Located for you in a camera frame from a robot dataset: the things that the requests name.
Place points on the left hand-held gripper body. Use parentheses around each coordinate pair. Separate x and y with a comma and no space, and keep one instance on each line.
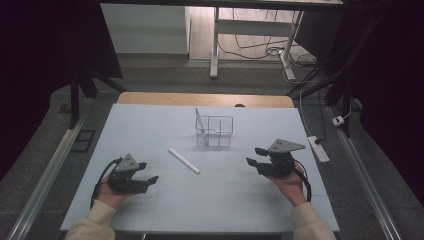
(128,164)

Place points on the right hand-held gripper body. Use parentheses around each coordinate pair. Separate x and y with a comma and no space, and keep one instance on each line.
(283,146)

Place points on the black table grommet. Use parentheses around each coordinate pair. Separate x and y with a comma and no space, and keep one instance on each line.
(239,105)

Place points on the white desk frame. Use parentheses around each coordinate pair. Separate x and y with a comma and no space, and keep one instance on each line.
(248,27)

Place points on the aluminium rail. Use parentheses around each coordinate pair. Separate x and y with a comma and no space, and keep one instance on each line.
(363,183)
(43,183)

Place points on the white cabinet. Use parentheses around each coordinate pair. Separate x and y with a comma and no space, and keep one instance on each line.
(143,30)

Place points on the white power strip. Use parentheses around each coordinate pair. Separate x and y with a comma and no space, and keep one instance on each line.
(319,150)

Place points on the person's right hand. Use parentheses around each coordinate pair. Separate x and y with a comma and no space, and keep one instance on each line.
(291,188)

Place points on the black stand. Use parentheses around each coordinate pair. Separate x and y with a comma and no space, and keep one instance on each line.
(336,80)
(75,100)

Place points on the small white adapter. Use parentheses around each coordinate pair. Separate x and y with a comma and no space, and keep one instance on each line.
(338,120)

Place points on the white pen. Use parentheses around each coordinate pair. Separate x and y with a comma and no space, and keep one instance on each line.
(184,161)

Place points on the person's left hand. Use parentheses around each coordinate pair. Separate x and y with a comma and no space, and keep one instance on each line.
(111,196)

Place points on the white table sheet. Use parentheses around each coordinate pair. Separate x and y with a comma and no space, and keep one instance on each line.
(206,193)

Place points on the clear plastic organizer box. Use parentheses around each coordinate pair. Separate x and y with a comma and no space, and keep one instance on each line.
(216,130)

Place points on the clear pen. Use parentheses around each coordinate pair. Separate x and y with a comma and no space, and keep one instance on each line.
(199,120)

